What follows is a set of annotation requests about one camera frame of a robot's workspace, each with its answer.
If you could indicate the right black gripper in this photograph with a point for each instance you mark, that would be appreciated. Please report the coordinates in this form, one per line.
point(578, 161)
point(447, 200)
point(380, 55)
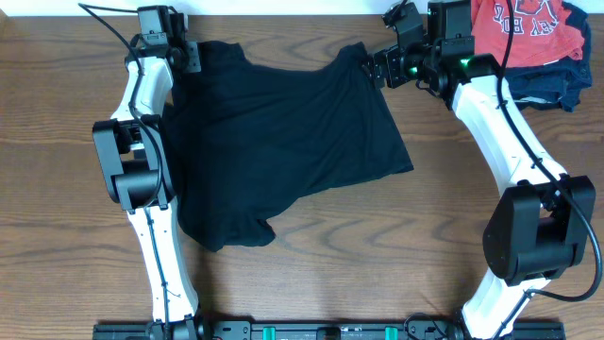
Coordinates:
point(391, 58)

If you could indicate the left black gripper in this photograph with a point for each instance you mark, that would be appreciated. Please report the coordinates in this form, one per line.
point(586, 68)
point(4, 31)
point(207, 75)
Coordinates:
point(193, 53)

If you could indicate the black t-shirt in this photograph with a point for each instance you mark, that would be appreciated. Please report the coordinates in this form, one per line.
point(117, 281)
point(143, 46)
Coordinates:
point(244, 141)

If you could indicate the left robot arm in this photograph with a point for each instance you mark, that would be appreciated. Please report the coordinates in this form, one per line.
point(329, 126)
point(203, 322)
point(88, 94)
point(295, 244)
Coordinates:
point(134, 167)

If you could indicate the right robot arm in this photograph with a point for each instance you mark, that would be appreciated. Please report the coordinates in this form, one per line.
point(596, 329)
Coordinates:
point(541, 225)

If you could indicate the navy folded clothes stack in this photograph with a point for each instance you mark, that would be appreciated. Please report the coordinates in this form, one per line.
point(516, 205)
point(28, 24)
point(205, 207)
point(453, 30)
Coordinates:
point(556, 85)

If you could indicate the red printed t-shirt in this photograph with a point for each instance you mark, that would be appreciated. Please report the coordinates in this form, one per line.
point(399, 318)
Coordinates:
point(542, 33)

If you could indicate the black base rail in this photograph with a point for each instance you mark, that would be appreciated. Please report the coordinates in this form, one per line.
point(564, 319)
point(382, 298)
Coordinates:
point(330, 330)

